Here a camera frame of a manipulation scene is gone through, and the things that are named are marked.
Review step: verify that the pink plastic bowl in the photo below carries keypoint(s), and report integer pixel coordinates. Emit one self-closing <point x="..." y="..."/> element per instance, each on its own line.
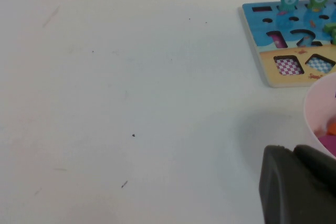
<point x="319" y="103"/>

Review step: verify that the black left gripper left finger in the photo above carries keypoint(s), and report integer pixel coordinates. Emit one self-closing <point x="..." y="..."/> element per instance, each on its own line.
<point x="288" y="195"/>

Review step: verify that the colourful wooden puzzle board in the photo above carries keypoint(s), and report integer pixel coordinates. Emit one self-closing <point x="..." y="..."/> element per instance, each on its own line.
<point x="265" y="28"/>

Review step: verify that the orange number 10 piece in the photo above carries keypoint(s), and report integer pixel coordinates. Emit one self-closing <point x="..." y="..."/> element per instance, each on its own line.
<point x="333" y="128"/>

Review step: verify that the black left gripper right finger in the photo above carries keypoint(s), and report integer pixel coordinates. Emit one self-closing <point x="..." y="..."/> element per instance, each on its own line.
<point x="320" y="163"/>

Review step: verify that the pink number 1 piece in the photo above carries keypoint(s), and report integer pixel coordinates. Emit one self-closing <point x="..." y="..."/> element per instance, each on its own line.
<point x="329" y="144"/>

